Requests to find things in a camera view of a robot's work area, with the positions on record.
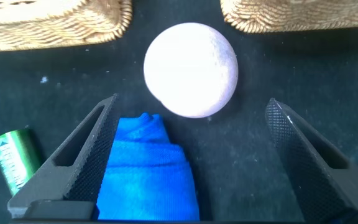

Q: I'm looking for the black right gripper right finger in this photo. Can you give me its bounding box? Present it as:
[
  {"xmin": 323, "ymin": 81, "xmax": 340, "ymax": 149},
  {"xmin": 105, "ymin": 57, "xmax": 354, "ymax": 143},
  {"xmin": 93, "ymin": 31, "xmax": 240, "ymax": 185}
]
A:
[{"xmin": 265, "ymin": 98, "xmax": 358, "ymax": 223}]

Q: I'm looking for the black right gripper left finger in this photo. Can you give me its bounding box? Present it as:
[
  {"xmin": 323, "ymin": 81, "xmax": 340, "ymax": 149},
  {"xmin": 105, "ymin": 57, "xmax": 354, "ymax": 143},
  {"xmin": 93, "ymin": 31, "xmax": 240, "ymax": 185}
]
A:
[{"xmin": 7, "ymin": 94, "xmax": 120, "ymax": 218}]

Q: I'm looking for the blue microfibre towel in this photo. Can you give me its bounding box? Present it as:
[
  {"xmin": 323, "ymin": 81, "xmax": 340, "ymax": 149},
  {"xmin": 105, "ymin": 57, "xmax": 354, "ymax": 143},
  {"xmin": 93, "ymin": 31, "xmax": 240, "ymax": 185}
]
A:
[{"xmin": 96, "ymin": 112, "xmax": 201, "ymax": 222}]

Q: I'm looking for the pale pink round bun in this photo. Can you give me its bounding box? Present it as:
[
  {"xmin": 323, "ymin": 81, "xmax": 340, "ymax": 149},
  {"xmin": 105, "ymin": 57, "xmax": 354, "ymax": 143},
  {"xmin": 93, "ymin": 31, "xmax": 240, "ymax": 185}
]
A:
[{"xmin": 143, "ymin": 22, "xmax": 239, "ymax": 119}]

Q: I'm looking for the wicker basket with toiletries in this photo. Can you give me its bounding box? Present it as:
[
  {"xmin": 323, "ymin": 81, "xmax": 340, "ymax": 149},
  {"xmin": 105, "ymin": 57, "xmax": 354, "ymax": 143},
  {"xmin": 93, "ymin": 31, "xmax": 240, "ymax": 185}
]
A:
[{"xmin": 0, "ymin": 0, "xmax": 133, "ymax": 54}]

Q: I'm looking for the wicker basket with food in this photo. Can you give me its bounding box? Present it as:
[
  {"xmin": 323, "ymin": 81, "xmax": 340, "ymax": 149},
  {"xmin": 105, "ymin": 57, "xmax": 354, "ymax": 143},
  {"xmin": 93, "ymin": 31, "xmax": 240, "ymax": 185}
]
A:
[{"xmin": 219, "ymin": 0, "xmax": 358, "ymax": 34}]

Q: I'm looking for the green chewing gum pack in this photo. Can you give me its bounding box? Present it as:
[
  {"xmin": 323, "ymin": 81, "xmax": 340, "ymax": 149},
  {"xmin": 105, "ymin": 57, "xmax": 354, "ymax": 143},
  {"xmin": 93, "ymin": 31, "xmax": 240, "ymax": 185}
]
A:
[{"xmin": 0, "ymin": 127, "xmax": 44, "ymax": 197}]

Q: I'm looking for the black table cloth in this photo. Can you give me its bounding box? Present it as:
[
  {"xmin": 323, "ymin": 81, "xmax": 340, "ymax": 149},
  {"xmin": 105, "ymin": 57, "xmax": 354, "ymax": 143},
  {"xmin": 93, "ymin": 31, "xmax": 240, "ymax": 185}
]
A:
[{"xmin": 0, "ymin": 0, "xmax": 358, "ymax": 224}]

